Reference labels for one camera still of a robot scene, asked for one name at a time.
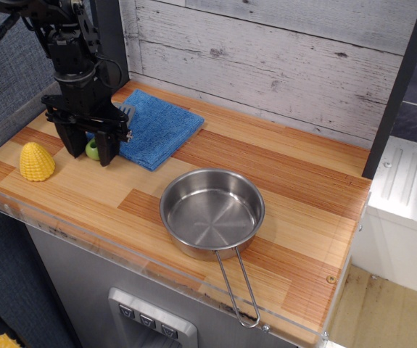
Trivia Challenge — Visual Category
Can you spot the yellow object bottom left corner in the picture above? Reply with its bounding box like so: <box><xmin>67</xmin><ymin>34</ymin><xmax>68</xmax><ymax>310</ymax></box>
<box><xmin>0</xmin><ymin>334</ymin><xmax>21</xmax><ymax>348</ymax></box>

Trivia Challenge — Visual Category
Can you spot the white ridged sink unit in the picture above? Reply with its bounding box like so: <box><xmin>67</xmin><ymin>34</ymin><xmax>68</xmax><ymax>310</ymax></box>
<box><xmin>351</xmin><ymin>137</ymin><xmax>417</xmax><ymax>291</ymax></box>

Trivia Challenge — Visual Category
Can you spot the steel pan with wire handle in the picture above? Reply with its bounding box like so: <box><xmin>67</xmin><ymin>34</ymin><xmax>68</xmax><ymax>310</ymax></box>
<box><xmin>159</xmin><ymin>167</ymin><xmax>266</xmax><ymax>329</ymax></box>

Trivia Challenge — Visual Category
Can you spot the dark left vertical post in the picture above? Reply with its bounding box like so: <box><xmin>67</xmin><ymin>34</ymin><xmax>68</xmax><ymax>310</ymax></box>
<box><xmin>90</xmin><ymin>0</ymin><xmax>129</xmax><ymax>92</ymax></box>

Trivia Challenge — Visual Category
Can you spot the green handled grey spatula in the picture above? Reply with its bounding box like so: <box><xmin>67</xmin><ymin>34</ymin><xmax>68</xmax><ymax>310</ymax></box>
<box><xmin>86</xmin><ymin>102</ymin><xmax>135</xmax><ymax>161</ymax></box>

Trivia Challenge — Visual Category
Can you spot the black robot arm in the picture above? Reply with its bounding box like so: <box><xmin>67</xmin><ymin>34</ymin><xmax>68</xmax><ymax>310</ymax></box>
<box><xmin>0</xmin><ymin>1</ymin><xmax>131</xmax><ymax>167</ymax></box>

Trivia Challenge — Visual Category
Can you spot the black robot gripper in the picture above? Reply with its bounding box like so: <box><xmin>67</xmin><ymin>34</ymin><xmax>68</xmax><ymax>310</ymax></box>
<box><xmin>41</xmin><ymin>77</ymin><xmax>132</xmax><ymax>167</ymax></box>

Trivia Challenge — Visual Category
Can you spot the blue folded cloth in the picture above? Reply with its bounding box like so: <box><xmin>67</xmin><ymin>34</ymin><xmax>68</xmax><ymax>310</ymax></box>
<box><xmin>84</xmin><ymin>88</ymin><xmax>205</xmax><ymax>173</ymax></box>

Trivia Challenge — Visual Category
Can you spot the dark vertical post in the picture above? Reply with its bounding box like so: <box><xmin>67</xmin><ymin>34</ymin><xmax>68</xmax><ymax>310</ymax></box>
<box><xmin>90</xmin><ymin>0</ymin><xmax>129</xmax><ymax>92</ymax></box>
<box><xmin>362</xmin><ymin>18</ymin><xmax>417</xmax><ymax>179</ymax></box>

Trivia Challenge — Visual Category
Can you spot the yellow toy corn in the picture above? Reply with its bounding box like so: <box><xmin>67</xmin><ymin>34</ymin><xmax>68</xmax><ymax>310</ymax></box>
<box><xmin>19</xmin><ymin>142</ymin><xmax>55</xmax><ymax>182</ymax></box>

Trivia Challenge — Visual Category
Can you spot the silver dispenser button panel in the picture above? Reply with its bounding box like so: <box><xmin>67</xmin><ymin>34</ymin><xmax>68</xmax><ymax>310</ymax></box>
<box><xmin>108</xmin><ymin>287</ymin><xmax>198</xmax><ymax>347</ymax></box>

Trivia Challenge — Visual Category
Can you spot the dark right vertical post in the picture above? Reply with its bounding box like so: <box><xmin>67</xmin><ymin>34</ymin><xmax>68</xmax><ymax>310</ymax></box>
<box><xmin>362</xmin><ymin>18</ymin><xmax>417</xmax><ymax>179</ymax></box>

